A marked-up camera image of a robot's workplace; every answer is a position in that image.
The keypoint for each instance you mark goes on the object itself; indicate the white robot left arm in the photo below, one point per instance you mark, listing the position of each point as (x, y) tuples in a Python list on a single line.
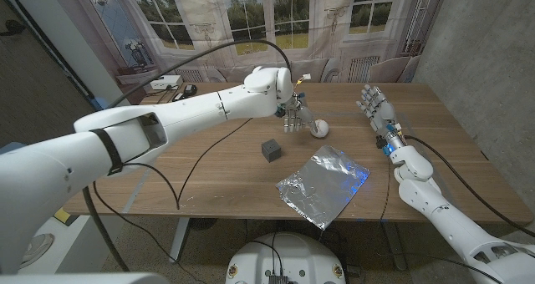
[(188, 108)]

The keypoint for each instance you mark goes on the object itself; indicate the printed window backdrop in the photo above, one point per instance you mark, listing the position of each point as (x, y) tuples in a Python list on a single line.
[(259, 8)]

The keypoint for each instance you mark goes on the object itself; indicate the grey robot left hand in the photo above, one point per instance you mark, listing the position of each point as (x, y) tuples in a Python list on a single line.
[(296, 113)]

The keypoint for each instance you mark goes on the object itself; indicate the metal table leg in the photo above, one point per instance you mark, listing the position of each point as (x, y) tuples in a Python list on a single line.
[(395, 246), (179, 240)]

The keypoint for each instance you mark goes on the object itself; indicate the grey sneaker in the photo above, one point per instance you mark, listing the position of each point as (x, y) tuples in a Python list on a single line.
[(39, 247)]

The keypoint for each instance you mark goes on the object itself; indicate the blue chair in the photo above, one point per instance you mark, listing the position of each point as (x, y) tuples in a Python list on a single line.
[(8, 147)]

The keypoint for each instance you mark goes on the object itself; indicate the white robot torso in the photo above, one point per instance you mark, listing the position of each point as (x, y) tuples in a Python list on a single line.
[(83, 279)]

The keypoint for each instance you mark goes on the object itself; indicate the aluminum foil sheet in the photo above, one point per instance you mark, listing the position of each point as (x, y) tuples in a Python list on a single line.
[(322, 184)]

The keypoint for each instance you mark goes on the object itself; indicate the white ball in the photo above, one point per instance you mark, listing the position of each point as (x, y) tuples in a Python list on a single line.
[(321, 129)]

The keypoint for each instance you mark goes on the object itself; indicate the dark grey cube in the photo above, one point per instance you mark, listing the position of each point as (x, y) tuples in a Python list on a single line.
[(271, 151)]

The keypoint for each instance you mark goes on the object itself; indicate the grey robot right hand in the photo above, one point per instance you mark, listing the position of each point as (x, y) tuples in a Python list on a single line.
[(380, 110)]

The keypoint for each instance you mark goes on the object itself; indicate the white low platform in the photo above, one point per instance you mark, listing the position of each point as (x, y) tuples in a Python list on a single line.
[(92, 250)]

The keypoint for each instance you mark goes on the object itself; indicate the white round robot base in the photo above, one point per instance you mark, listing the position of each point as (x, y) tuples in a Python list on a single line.
[(284, 259)]

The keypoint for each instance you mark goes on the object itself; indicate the yellow and black object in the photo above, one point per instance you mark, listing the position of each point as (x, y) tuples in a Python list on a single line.
[(62, 215)]

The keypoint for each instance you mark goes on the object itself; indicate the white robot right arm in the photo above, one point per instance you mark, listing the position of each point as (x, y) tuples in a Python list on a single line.
[(443, 217)]

